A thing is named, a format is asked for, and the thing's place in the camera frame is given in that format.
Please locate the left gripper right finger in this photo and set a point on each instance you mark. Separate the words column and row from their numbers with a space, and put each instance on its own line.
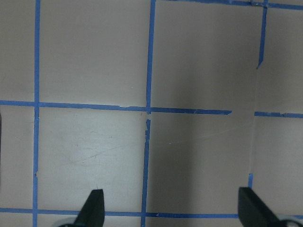
column 253, row 212

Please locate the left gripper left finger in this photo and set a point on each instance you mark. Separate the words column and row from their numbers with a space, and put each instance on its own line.
column 92, row 213

